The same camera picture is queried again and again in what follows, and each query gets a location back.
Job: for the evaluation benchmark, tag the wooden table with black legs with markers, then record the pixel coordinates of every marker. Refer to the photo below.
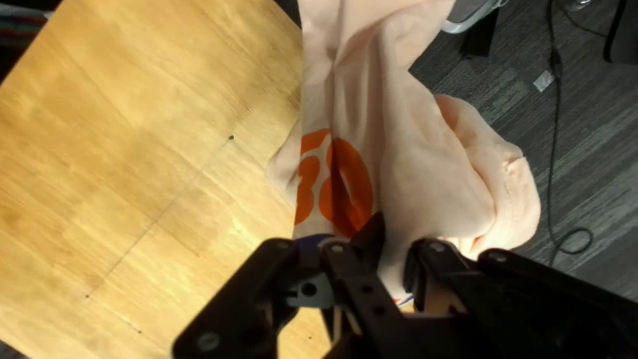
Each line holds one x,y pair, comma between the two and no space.
135,139

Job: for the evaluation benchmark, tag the peach shirt with orange print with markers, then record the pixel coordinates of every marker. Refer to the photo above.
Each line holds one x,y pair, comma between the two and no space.
374,141

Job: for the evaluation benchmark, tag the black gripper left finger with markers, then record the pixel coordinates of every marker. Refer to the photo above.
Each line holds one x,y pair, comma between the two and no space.
284,277

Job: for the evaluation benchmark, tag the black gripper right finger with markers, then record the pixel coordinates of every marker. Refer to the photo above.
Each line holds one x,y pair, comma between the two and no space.
506,307

